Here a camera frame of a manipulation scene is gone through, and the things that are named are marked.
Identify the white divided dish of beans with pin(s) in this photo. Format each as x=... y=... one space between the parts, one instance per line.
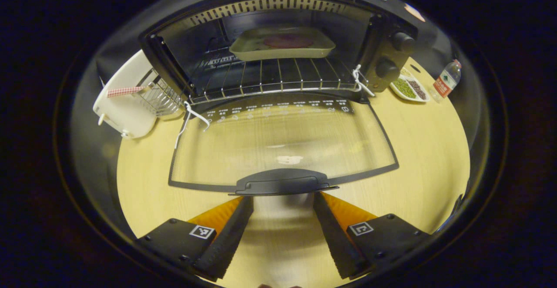
x=407 y=88

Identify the plastic bottle with red label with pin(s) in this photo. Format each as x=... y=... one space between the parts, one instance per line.
x=446 y=81

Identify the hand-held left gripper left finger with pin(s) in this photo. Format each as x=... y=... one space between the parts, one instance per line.
x=226 y=240

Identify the black backdrop cloth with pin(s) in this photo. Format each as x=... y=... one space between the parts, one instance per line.
x=102 y=61

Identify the white toaster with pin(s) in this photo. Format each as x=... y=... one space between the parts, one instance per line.
x=126 y=114

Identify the black electric oven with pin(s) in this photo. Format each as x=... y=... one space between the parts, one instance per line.
x=283 y=179

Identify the pink round meat slice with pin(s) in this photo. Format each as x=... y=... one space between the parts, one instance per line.
x=287 y=41

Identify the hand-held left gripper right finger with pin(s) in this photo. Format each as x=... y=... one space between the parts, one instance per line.
x=335 y=236

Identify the red checked strip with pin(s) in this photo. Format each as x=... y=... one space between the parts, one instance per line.
x=126 y=91

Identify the cream square plate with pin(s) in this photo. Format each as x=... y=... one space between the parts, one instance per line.
x=283 y=54

